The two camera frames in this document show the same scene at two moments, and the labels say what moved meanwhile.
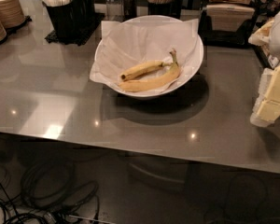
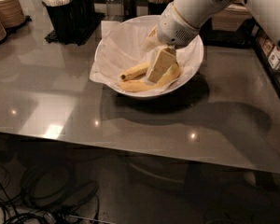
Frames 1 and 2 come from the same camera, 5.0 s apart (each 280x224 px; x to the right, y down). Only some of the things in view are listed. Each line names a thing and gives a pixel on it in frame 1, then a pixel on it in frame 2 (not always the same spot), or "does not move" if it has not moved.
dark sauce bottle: (129, 2) does not move
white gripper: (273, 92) to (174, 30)
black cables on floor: (46, 193) does not move
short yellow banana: (143, 68) does not move
